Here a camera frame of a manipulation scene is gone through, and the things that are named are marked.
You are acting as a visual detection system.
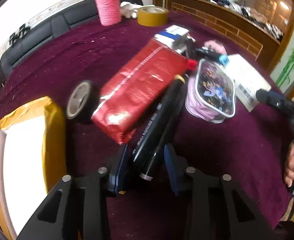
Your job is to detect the black clips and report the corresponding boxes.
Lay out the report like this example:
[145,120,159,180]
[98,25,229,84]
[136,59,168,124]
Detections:
[8,24,30,47]

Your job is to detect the white glove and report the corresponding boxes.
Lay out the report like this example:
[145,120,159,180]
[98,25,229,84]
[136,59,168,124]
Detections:
[119,1,144,19]

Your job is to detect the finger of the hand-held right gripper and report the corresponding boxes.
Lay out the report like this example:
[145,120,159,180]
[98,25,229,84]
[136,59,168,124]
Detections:
[255,89,287,108]

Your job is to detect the flask with pink knitted sleeve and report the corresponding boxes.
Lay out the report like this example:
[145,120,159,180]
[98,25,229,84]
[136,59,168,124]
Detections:
[92,0,123,27]

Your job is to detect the black wheel with silver hub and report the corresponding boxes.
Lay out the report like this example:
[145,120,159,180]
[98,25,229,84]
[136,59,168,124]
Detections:
[65,80,100,124]

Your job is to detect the bamboo wall sticker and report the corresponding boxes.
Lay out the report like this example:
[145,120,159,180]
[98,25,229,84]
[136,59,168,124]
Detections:
[277,12,294,93]

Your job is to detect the pink fluffy object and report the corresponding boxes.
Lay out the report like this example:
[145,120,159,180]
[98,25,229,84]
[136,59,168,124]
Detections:
[204,40,228,55]

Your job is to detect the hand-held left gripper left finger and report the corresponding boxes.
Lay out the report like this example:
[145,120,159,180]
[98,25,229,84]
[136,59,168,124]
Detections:
[17,143,130,240]

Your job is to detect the red foil packet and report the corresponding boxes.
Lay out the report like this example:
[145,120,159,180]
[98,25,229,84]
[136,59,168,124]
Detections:
[91,38,191,144]

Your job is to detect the yellow cardboard box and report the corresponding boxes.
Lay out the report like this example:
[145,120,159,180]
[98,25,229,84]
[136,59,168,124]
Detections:
[0,96,67,240]

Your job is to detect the white medicine box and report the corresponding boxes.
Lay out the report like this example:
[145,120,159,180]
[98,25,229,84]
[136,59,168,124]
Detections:
[225,54,272,113]

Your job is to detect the person's right hand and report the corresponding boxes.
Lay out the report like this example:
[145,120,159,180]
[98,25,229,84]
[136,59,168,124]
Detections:
[284,141,294,188]

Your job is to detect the black leather sofa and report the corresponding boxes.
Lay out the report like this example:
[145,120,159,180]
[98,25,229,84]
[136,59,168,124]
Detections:
[0,0,100,80]

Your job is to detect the blue and white box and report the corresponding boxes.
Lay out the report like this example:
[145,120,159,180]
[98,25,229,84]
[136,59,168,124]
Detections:
[154,25,189,53]

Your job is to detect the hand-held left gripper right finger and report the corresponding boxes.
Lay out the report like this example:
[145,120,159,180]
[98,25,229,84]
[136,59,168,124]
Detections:
[164,143,278,240]

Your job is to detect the wooden cabinet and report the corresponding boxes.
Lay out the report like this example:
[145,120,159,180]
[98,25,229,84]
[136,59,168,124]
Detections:
[153,0,294,73]

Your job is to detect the black object with blue cap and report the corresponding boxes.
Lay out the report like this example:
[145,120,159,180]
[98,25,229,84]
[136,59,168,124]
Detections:
[193,46,230,65]

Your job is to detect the clutter of small items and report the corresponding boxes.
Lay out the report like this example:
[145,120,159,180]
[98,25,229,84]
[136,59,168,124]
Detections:
[166,0,285,40]

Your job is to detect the yellow tape roll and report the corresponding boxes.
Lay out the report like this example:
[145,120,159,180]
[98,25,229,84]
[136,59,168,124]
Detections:
[137,5,169,27]

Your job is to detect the pink cartoon print pouch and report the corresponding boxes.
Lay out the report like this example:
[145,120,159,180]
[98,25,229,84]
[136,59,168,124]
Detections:
[185,58,237,124]

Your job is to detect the black marker pen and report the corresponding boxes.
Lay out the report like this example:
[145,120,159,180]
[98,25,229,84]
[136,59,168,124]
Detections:
[132,74,186,182]

